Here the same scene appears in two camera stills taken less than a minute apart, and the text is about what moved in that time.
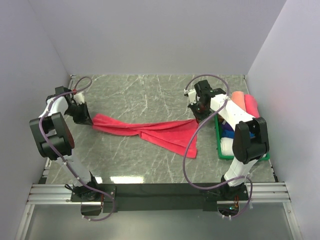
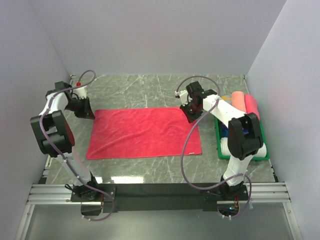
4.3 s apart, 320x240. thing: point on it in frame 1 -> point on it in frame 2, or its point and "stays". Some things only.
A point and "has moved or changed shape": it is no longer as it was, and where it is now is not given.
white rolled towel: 226,144 stays
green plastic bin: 265,157 stays
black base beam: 160,197 stays
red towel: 179,136 has moved or changed shape
